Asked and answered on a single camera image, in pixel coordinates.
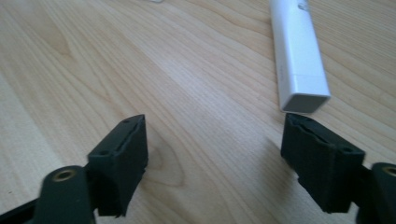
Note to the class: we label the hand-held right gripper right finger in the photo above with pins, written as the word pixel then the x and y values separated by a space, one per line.
pixel 320 168

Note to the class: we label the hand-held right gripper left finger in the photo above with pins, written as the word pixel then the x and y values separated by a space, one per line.
pixel 120 161

